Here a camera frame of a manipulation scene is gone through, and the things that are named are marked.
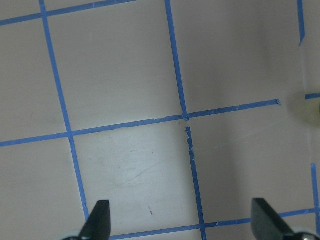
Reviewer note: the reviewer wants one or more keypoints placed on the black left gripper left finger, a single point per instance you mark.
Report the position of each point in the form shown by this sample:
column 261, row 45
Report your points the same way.
column 98, row 224

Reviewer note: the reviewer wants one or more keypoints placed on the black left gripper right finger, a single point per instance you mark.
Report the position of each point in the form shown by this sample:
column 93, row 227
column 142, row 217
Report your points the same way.
column 266, row 224

